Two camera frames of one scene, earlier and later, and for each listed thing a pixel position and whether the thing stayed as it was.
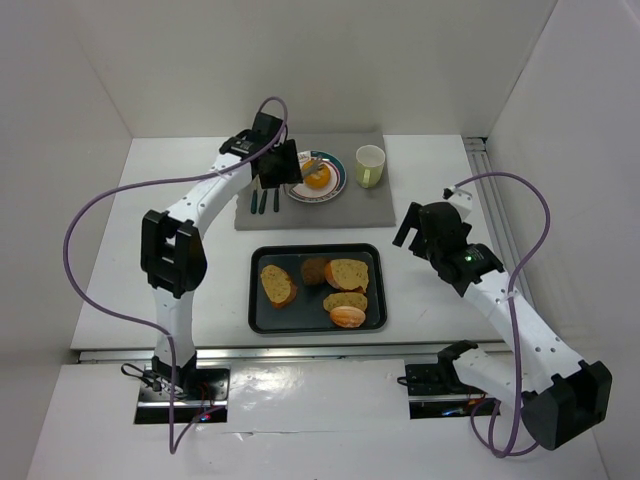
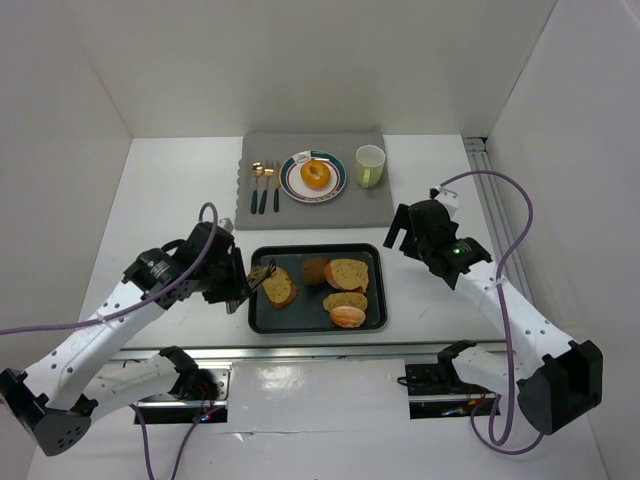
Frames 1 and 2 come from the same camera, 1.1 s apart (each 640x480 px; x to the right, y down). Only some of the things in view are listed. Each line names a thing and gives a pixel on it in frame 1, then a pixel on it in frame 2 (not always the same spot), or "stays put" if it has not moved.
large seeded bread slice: x=347 y=274 stays put
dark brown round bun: x=313 y=271 stays put
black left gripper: x=288 y=163 -> x=236 y=276
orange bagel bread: x=316 y=174 stays put
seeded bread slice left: x=278 y=286 stays put
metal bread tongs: x=317 y=166 -> x=252 y=282
